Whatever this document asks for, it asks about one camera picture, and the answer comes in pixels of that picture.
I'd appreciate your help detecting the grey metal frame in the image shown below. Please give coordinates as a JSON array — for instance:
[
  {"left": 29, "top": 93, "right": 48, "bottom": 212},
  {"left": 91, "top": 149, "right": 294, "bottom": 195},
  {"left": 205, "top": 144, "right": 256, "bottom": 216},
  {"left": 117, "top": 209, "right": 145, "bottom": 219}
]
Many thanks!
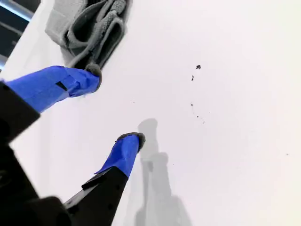
[{"left": 0, "top": 0, "right": 40, "bottom": 71}]

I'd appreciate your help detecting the grey striped square towel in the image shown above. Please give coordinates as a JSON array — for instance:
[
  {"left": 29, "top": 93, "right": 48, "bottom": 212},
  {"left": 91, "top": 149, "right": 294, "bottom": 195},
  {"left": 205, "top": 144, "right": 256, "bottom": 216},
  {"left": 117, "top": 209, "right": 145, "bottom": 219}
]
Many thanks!
[{"left": 44, "top": 0, "right": 127, "bottom": 70}]

